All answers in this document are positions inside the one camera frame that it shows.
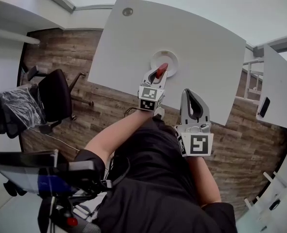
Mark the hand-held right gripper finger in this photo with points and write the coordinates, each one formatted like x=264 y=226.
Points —
x=206 y=113
x=185 y=108

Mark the white round plate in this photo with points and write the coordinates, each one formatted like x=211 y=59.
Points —
x=167 y=57

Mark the black smartphone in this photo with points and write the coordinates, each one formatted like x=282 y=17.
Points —
x=264 y=107

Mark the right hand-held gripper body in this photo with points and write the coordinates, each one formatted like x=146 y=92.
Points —
x=196 y=142

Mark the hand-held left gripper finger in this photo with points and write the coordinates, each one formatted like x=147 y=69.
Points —
x=163 y=81
x=146 y=76

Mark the person's left forearm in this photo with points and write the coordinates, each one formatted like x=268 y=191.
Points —
x=114 y=137

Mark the plastic-wrapped black chair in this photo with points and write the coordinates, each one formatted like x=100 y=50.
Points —
x=17 y=105

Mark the large white table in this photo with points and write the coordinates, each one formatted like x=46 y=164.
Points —
x=133 y=45

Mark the black office chair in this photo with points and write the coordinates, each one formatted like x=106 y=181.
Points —
x=55 y=93

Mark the black equipment stand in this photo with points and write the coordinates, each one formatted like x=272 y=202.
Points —
x=58 y=212

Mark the person's white shoe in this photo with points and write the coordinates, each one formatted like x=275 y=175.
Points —
x=159 y=110

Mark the small white table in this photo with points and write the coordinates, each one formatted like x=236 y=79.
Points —
x=279 y=81

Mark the person's right forearm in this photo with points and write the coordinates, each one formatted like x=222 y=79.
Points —
x=204 y=178

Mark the black monitor screen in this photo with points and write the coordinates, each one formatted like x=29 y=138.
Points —
x=19 y=173

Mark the grey table grommet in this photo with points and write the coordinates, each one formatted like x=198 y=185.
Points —
x=127 y=11

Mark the person's black clothing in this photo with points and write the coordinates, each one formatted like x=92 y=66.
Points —
x=157 y=198

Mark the red block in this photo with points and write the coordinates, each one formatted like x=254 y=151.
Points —
x=161 y=69

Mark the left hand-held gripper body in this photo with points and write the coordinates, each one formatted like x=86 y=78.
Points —
x=148 y=98

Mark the red round button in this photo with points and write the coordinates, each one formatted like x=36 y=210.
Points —
x=72 y=221

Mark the white rack frame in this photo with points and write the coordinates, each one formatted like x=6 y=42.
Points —
x=276 y=190

